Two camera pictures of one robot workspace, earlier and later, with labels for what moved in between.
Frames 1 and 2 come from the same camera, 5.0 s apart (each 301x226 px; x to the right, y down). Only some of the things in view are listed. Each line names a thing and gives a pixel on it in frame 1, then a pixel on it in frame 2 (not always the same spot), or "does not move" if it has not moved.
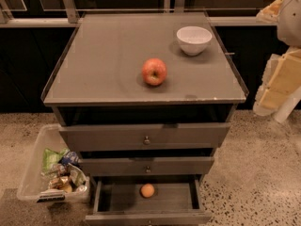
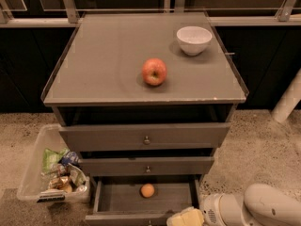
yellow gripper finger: x=280 y=81 to x=217 y=209
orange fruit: x=147 y=190 does not move
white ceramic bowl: x=193 y=40 does not move
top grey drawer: x=94 y=137 does not move
